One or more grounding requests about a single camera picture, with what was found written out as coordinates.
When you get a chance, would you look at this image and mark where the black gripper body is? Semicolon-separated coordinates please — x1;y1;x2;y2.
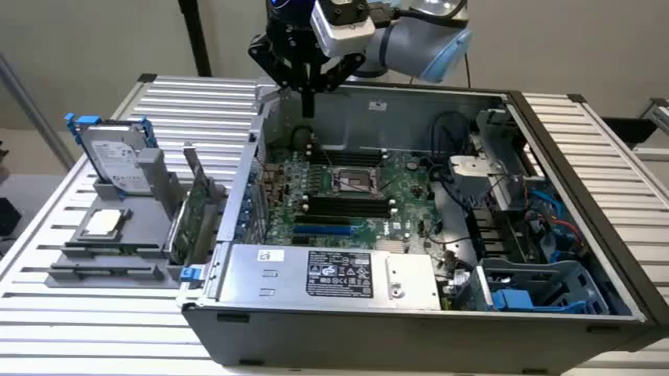
265;0;330;68

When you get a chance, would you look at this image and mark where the green RAM stick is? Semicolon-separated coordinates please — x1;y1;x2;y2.
65;241;159;255
50;262;159;277

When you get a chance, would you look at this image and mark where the black RAM slot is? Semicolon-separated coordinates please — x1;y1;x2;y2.
312;156;388;163
313;151;388;159
306;209;394;219
306;204;394;214
313;147;388;154
308;194;394;203
308;199;394;208
312;160;388;168

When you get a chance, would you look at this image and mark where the black stand pole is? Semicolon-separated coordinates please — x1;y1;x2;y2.
177;0;214;78

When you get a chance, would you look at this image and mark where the CPU socket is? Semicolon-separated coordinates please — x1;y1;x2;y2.
325;165;384;196

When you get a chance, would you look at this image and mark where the green motherboard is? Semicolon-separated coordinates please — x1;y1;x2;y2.
260;148;447;260

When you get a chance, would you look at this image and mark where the long black expansion slot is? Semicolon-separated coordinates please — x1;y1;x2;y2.
294;214;353;227

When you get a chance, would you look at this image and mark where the silver hard disk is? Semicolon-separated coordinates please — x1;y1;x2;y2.
79;125;153;195

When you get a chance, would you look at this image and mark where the blue expansion slot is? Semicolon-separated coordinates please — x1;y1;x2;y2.
292;223;354;237

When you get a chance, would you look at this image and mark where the green graphics card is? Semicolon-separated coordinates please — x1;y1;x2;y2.
170;143;230;268

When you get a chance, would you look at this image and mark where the grey parts rack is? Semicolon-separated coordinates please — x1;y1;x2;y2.
46;146;233;291

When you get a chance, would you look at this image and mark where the grey aluminium pole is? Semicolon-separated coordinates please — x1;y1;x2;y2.
0;50;75;170

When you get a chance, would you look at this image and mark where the silver CPU chip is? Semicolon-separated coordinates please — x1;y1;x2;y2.
85;209;126;237

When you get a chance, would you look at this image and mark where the silver power supply unit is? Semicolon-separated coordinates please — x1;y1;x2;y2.
214;244;441;313

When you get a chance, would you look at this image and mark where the black panel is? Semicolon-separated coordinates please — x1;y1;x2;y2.
600;116;659;149

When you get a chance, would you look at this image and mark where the black box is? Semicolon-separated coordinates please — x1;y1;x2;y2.
0;197;23;237

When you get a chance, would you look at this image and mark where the grey disk bay cage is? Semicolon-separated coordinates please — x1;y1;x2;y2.
475;256;615;316

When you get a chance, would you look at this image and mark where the blue disk bay latch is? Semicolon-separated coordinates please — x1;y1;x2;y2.
491;288;536;313

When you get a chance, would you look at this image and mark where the open black PC case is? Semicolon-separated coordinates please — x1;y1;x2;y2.
177;76;669;366

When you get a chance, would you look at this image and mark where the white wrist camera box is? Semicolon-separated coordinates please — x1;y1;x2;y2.
310;0;378;58

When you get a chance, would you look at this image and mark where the thick black camera cable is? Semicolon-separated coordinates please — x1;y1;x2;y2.
372;4;469;31

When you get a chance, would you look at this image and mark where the black looped wire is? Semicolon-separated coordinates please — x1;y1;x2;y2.
431;110;476;158

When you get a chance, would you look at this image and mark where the silver hinged bracket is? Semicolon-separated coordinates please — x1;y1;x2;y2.
448;154;499;186

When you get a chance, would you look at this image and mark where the metal drive bay frame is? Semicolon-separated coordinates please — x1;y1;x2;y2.
468;108;548;211

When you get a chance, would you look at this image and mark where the hard drive with blue bracket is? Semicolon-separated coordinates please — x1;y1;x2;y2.
63;112;159;197

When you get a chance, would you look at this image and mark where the blue data wire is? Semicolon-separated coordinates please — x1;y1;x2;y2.
527;186;583;262

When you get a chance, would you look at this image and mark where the red wire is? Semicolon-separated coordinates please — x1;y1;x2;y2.
552;218;583;248

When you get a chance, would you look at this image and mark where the aluminium frame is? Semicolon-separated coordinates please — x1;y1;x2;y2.
633;96;669;162

